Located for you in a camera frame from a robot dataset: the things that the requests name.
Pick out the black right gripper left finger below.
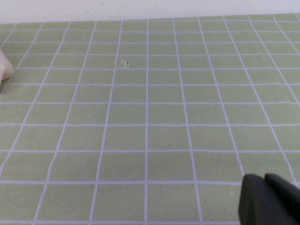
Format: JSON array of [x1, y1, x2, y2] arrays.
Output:
[[238, 173, 300, 225]]

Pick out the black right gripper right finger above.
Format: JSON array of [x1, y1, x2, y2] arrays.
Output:
[[264, 173, 300, 207]]

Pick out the cream fabric pencil case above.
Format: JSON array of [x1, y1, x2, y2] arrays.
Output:
[[0, 48, 15, 82]]

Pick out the green grid tablecloth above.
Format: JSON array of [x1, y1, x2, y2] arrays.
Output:
[[0, 13, 300, 225]]

